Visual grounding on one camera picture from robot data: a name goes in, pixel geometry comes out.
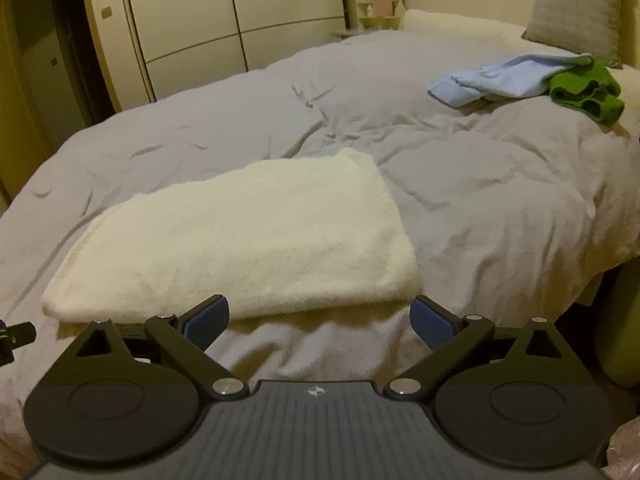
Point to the cream striped knit sweater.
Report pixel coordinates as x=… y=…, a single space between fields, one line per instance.
x=240 y=240

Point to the white nightstand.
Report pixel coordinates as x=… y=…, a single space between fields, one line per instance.
x=350 y=34

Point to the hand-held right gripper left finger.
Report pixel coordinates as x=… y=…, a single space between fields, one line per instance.
x=207 y=322

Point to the cream wardrobe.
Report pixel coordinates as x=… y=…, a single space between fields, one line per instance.
x=190 y=20

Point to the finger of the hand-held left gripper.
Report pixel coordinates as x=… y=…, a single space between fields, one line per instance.
x=24 y=333

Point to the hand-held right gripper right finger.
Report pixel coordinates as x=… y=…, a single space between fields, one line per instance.
x=432 y=322

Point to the pink tissue box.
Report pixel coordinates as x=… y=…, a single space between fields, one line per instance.
x=385 y=7

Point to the grey duvet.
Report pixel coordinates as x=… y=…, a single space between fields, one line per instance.
x=475 y=185

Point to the green knit sweater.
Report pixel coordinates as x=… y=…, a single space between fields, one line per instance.
x=585 y=85

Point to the olive green bed base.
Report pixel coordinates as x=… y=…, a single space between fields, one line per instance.
x=622 y=320

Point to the dark room door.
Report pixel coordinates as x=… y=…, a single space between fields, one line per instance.
x=45 y=85

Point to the grey woven pillow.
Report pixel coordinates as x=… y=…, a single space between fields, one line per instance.
x=575 y=15

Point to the long white pillow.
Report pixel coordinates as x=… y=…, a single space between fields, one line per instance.
x=450 y=25

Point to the light blue garment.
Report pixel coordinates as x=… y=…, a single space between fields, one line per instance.
x=505 y=77

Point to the wall light switch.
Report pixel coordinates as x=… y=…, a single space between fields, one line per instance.
x=106 y=11

